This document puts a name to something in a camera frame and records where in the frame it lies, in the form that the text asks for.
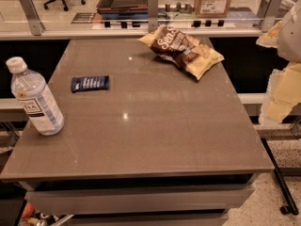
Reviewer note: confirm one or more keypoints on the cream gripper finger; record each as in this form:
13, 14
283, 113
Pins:
282, 95
269, 39

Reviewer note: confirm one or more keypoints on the clear blue-label plastic bottle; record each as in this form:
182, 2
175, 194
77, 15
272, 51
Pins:
35, 97

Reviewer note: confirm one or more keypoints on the grey drawer cabinet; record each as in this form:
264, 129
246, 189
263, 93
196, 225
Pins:
143, 206

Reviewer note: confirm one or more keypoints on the metal glass bracket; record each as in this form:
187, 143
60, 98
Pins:
152, 15
35, 24
268, 14

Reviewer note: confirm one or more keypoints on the brown and yellow chip bag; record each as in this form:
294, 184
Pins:
185, 51

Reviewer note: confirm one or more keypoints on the left metal glass bracket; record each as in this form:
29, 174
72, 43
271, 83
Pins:
35, 24

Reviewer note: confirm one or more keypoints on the black floor bar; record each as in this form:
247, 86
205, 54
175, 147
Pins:
290, 207

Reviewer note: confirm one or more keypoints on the right metal glass bracket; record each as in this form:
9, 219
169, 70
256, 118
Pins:
268, 14

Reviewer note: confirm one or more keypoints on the dark blue snack bar wrapper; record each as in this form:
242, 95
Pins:
88, 83

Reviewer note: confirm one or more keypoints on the bin of colourful items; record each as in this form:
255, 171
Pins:
32, 217

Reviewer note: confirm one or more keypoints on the cardboard box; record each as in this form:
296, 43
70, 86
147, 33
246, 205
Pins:
212, 8

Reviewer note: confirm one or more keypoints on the middle metal glass bracket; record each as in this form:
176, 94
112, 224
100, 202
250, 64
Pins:
152, 15

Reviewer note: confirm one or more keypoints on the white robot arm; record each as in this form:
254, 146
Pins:
289, 37

